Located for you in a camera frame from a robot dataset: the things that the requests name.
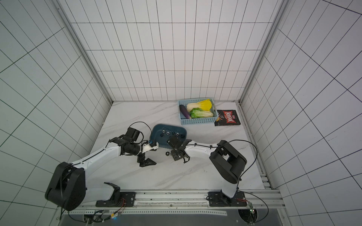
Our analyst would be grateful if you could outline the dark teal storage box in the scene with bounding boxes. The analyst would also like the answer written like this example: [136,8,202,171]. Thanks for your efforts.
[150,123,187,149]

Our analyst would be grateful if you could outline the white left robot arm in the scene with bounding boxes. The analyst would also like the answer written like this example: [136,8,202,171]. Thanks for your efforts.
[45,127,159,211]

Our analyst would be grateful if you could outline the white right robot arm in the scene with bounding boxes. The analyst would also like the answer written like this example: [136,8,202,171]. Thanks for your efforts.
[167,135,247,199]

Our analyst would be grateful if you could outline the light blue perforated basket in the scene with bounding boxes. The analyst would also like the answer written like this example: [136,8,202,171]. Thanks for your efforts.
[178,98,219,125]

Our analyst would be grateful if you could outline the purple eggplant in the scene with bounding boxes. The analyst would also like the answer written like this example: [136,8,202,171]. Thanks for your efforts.
[179,105,191,119]

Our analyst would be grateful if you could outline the green lettuce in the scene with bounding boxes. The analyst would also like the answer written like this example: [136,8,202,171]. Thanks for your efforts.
[190,108,214,119]

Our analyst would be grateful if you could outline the yellow napa cabbage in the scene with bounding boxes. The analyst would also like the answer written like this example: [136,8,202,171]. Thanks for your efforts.
[187,99,213,112]

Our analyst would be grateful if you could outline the black Kray chips bag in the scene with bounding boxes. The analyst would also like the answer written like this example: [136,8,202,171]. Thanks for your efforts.
[215,110,241,126]

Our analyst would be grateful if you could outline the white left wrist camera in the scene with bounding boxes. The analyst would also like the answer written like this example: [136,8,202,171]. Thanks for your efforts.
[141,141,159,153]

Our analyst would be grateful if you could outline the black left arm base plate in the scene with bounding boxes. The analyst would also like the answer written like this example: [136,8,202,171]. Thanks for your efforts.
[96,192,136,208]

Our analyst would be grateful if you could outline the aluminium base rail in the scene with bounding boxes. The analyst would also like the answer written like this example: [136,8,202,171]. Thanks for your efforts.
[51,189,290,226]

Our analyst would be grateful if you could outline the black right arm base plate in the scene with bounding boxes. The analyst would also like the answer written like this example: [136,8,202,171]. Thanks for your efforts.
[206,191,248,207]

